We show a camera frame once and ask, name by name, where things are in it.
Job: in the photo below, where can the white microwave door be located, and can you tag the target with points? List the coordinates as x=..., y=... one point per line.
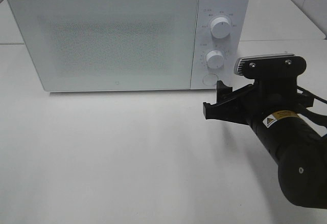
x=108, y=45

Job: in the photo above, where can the round white door button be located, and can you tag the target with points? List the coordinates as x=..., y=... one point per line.
x=210, y=80

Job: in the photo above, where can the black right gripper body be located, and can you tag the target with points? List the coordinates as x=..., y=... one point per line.
x=273, y=95

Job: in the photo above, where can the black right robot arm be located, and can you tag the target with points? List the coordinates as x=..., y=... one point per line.
x=276, y=113

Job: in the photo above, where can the white microwave knob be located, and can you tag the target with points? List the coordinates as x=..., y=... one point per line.
x=215, y=59
x=220, y=27

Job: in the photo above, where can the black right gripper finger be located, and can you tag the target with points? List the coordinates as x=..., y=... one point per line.
x=242, y=96
x=234, y=111

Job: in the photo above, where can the white microwave oven body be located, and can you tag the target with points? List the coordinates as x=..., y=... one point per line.
x=219, y=1

